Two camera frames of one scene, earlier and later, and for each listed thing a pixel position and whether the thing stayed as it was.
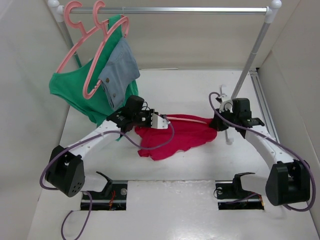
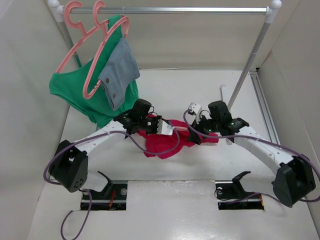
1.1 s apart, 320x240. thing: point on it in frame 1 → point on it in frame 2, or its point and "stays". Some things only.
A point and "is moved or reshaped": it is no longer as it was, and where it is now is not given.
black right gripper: (216, 124) → (194, 137)
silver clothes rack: (274, 6) stays
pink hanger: (87, 34) stays
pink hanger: (186, 119) → (181, 128)
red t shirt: (187, 134) is moved or reshaped
